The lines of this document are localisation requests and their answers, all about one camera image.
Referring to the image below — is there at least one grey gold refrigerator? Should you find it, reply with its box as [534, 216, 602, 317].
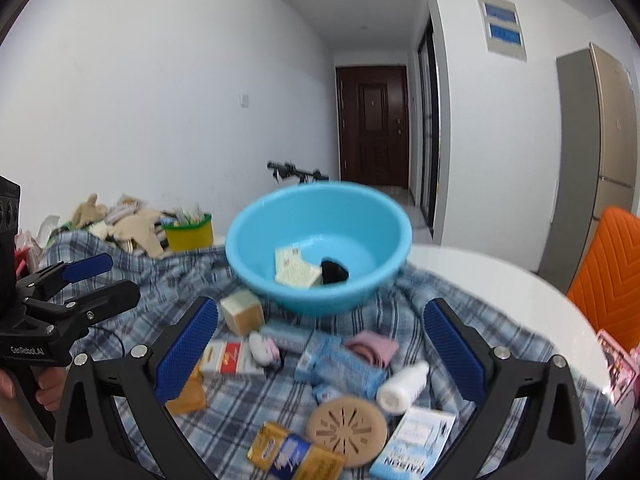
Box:
[537, 42, 640, 291]

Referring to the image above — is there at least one pale grey long box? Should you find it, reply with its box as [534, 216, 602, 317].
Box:
[260, 322, 321, 353]

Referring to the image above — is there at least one red white cigarette pack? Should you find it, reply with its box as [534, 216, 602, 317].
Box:
[199, 339, 266, 378]

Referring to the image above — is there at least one white plastic bottle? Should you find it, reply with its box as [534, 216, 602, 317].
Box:
[376, 361, 431, 415]

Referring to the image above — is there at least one person's left hand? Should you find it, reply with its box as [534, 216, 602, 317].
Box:
[34, 365, 67, 407]

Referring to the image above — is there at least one small black box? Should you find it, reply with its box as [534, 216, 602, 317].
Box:
[320, 258, 351, 285]

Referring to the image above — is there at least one amber plastic soap case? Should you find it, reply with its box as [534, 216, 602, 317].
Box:
[165, 377, 207, 416]

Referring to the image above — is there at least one pink box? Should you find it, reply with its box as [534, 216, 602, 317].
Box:
[595, 329, 640, 406]

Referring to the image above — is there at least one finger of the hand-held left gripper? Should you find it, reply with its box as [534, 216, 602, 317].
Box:
[22, 280, 142, 332]
[14, 253, 115, 302]

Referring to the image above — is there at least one black white pink plush toy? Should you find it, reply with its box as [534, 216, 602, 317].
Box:
[248, 331, 286, 368]

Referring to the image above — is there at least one yellow green container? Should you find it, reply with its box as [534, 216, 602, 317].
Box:
[162, 212, 215, 253]

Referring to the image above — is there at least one orange chair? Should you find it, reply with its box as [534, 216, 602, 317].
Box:
[565, 205, 640, 338]

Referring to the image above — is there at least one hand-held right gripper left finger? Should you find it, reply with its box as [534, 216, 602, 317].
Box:
[52, 296, 221, 480]

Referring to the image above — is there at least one black framed glass door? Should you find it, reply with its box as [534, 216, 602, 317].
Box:
[415, 15, 443, 241]

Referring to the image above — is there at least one black scooter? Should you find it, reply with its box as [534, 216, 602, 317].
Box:
[266, 160, 331, 186]

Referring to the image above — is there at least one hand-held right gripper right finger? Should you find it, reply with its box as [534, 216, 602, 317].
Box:
[422, 297, 588, 480]

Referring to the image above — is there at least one cream cardboard box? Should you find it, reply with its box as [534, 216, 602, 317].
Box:
[274, 246, 323, 288]

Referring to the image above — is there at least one blue plaid cloth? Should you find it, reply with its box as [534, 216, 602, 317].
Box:
[37, 230, 626, 480]

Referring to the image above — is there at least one cream cube box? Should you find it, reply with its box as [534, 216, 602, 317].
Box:
[220, 289, 266, 337]

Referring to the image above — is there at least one round beige vented lid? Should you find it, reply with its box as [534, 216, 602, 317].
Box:
[306, 395, 390, 468]

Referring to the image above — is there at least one blue plastic basin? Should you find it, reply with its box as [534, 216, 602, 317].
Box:
[225, 182, 413, 317]

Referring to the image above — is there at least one pile of beige plush toys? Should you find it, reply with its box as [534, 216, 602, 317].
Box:
[70, 192, 168, 258]

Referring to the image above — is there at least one white electrical panel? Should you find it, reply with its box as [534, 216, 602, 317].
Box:
[475, 0, 528, 63]

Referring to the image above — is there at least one dark brown door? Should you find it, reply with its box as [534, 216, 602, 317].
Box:
[335, 65, 411, 188]

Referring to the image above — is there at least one pink headband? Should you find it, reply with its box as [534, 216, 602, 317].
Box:
[345, 330, 400, 366]

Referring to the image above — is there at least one light blue tissue packet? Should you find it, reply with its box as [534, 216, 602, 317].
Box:
[294, 332, 387, 400]

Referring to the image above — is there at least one red plastic object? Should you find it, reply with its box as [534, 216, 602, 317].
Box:
[14, 230, 43, 281]

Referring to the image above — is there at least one gold blue cigarette pack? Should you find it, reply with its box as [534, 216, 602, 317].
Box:
[246, 421, 347, 480]

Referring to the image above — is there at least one light blue white box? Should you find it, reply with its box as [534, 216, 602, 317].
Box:
[369, 406, 457, 480]

